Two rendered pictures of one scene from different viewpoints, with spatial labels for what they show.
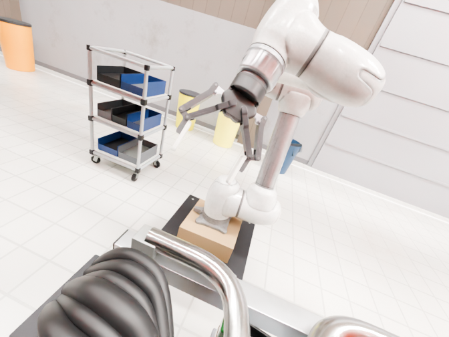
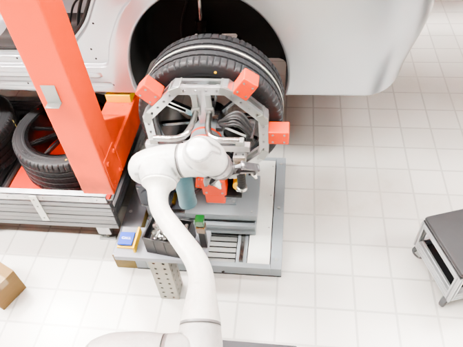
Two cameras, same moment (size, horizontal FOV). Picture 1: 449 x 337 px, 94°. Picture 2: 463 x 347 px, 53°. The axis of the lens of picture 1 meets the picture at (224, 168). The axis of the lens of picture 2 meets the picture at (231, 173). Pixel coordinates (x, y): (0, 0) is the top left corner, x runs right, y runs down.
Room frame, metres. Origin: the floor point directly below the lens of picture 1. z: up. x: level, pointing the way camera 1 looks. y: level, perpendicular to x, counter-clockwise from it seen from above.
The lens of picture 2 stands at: (1.50, 0.08, 2.23)
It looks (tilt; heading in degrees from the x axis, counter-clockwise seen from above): 47 degrees down; 183
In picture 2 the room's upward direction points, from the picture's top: 6 degrees counter-clockwise
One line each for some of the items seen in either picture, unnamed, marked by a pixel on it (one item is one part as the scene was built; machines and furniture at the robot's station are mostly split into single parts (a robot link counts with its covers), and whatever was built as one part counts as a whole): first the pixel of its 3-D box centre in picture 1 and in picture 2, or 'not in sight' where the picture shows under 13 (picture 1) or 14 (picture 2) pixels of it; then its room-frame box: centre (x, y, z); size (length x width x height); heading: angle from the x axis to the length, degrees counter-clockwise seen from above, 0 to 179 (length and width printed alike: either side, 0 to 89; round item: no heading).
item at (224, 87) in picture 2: not in sight; (207, 132); (-0.04, -0.08, 0.85); 0.54 x 0.07 x 0.54; 82
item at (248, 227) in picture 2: not in sight; (215, 203); (-0.22, -0.11, 0.13); 0.50 x 0.36 x 0.10; 82
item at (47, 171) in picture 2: not in sight; (74, 140); (-0.57, -0.93, 0.39); 0.66 x 0.66 x 0.24
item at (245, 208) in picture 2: not in sight; (222, 182); (-0.21, -0.05, 0.32); 0.40 x 0.30 x 0.28; 82
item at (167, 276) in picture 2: not in sight; (165, 270); (0.26, -0.36, 0.21); 0.10 x 0.10 x 0.42; 82
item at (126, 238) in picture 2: not in sight; (127, 239); (0.24, -0.50, 0.47); 0.07 x 0.07 x 0.02; 82
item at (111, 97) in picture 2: not in sight; (121, 91); (-0.59, -0.58, 0.71); 0.14 x 0.14 x 0.05; 82
